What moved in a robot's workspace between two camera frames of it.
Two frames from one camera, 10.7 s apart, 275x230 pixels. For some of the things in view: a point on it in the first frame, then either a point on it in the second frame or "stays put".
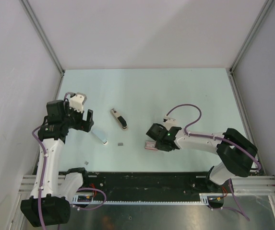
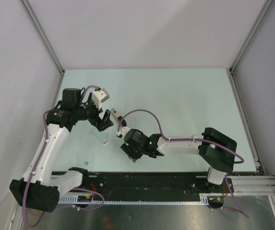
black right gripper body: (160, 147) -> (134, 153)
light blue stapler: (101, 135) stays put
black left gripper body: (76, 121) -> (99, 122)
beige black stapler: (122, 120) stays put
